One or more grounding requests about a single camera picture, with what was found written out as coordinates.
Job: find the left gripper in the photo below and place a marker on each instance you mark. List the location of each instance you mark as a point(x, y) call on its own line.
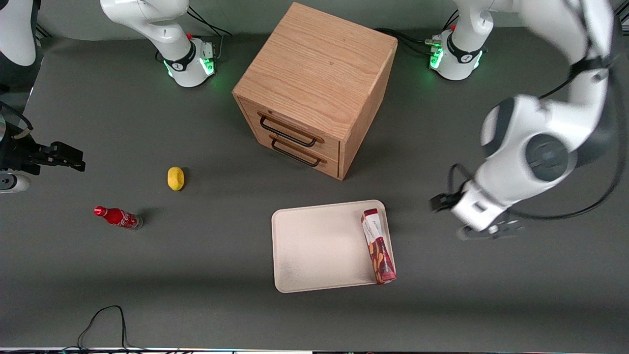
point(450, 199)

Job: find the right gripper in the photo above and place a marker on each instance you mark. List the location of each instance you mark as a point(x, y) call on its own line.
point(19, 150)

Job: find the red cookie box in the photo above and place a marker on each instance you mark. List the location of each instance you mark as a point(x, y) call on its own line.
point(378, 250)

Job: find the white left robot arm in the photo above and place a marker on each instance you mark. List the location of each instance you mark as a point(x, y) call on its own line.
point(540, 123)

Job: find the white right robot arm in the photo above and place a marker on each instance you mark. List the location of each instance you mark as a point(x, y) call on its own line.
point(147, 19)

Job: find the beige rectangular tray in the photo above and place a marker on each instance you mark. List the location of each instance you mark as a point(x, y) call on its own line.
point(319, 246)

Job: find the red cola bottle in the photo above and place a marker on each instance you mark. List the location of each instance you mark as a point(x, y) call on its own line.
point(118, 217)

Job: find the yellow lemon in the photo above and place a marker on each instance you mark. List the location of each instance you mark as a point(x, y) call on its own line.
point(175, 178)

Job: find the wooden drawer front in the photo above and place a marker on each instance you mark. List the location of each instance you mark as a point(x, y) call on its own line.
point(330, 166)
point(329, 147)

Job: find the wooden two-drawer cabinet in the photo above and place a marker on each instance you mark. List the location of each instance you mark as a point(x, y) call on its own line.
point(314, 64)

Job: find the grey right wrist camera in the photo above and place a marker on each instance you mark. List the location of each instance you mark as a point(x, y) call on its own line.
point(14, 183)

